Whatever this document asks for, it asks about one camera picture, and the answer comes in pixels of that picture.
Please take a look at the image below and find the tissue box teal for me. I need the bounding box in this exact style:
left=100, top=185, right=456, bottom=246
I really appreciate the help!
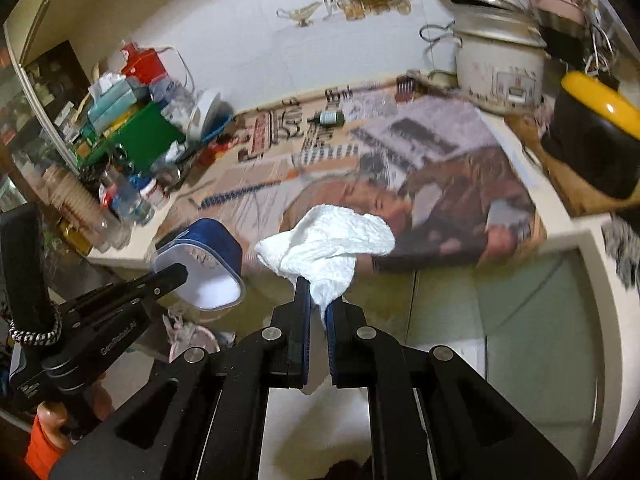
left=88, top=76, right=149, bottom=134

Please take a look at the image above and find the pink utensil holder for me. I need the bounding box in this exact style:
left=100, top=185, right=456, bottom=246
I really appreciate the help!
left=528, top=0, right=587, bottom=26

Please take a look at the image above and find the clear plastic water bottle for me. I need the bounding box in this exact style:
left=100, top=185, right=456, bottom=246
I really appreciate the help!
left=101, top=166, right=154, bottom=226

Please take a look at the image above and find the red box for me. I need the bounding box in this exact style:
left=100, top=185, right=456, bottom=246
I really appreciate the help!
left=120, top=41, right=167, bottom=86

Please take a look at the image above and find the white paper towel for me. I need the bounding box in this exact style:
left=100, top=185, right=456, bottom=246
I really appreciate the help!
left=255, top=205, right=395, bottom=316

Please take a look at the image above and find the black yellow pot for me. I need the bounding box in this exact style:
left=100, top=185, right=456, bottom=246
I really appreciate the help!
left=540, top=70, right=639, bottom=200

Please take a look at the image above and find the small green pump bottle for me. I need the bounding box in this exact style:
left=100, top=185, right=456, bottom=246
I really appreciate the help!
left=307, top=110, right=345, bottom=128

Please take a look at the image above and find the newspaper sheet on counter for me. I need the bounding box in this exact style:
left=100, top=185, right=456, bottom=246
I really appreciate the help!
left=154, top=77, right=546, bottom=272

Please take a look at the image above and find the left hand orange glove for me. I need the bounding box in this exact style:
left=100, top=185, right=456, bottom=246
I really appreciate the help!
left=24, top=373, right=114, bottom=480

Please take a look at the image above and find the white rice cooker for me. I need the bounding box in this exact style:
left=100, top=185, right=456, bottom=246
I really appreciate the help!
left=451, top=0, right=547, bottom=115

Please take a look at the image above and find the green box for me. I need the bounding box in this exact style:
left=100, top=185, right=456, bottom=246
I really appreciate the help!
left=78, top=102, right=186, bottom=172

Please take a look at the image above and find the blue white plastic container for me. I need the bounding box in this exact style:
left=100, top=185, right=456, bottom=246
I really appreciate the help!
left=151, top=218, right=245, bottom=312

